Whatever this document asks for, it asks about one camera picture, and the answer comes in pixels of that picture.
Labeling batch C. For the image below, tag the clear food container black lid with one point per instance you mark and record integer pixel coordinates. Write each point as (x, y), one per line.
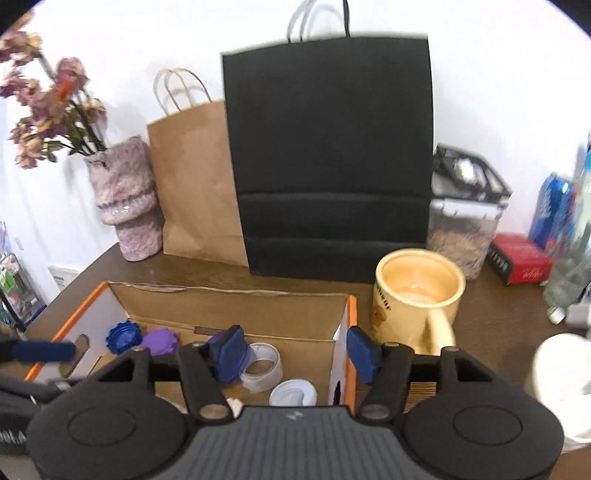
(461, 240)

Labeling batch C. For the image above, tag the white tape roll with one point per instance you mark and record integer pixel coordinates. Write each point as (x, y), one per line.
(265, 369)

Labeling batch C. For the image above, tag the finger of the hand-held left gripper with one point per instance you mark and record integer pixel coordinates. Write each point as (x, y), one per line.
(27, 391)
(44, 351)

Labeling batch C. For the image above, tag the white plastic bottle green label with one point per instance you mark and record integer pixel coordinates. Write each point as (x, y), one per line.
(293, 393)

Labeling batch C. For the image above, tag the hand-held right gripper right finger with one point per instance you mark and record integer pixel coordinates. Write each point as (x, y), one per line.
(362, 355)

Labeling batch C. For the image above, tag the cluttered storage rack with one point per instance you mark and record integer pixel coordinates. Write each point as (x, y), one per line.
(18, 290)

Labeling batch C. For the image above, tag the purple bottle cap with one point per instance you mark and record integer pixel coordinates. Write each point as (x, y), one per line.
(160, 342)

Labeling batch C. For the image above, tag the brown paper bag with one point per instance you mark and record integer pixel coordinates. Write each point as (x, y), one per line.
(194, 184)

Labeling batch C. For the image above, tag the red cardboard box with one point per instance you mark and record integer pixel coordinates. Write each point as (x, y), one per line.
(231, 309)

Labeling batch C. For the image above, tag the black paper bag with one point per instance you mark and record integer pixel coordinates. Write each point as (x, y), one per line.
(328, 152)

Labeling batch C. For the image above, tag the dried pink flowers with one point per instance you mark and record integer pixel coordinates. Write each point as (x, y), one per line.
(51, 106)

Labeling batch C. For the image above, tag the yellow mug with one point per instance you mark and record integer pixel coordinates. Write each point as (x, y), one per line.
(415, 295)

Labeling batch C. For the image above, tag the clear glass bottle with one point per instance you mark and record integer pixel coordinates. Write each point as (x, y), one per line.
(572, 258)

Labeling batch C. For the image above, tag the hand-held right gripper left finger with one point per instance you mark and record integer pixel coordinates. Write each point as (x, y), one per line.
(228, 353)

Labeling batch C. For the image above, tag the mottled pink ceramic vase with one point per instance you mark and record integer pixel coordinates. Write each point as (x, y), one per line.
(127, 194)

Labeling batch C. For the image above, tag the small red box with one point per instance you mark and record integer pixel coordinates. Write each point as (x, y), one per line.
(519, 258)

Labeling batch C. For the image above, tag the white bowl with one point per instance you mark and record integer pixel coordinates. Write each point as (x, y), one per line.
(563, 387)

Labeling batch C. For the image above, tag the blue bottle cap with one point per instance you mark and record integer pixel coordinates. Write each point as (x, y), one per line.
(122, 338)

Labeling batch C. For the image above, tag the blue soda can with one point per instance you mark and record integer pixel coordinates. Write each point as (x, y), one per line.
(549, 212)

